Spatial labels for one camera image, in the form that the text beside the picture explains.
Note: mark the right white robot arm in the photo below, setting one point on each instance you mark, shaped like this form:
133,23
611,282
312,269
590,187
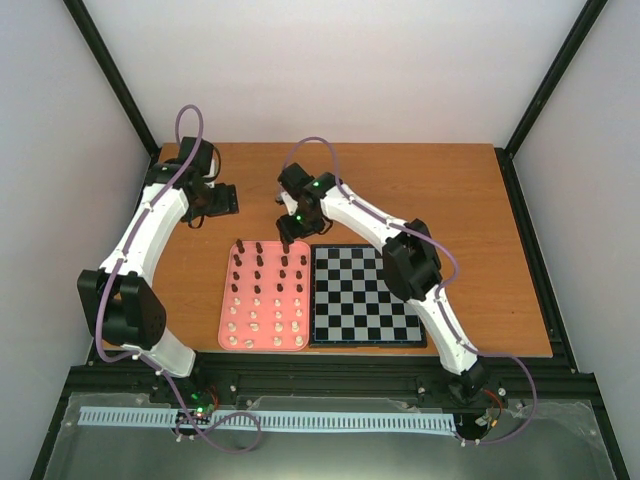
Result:
411,265

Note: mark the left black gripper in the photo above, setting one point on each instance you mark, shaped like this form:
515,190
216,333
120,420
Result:
224,207

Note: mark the black and white chessboard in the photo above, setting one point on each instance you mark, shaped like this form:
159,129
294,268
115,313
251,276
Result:
351,304

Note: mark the left black frame post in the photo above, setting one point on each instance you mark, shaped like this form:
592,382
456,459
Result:
102,55

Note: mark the pink plastic tray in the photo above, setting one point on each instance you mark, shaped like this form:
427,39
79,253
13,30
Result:
263,338

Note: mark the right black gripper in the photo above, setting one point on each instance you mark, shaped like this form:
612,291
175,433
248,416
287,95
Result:
289,234

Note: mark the light blue cable duct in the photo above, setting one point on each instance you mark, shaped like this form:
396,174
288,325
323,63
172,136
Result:
271,421

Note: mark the black aluminium base frame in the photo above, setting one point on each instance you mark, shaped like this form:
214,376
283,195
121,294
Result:
557,425

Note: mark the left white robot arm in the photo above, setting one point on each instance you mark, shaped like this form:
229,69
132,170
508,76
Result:
120,306

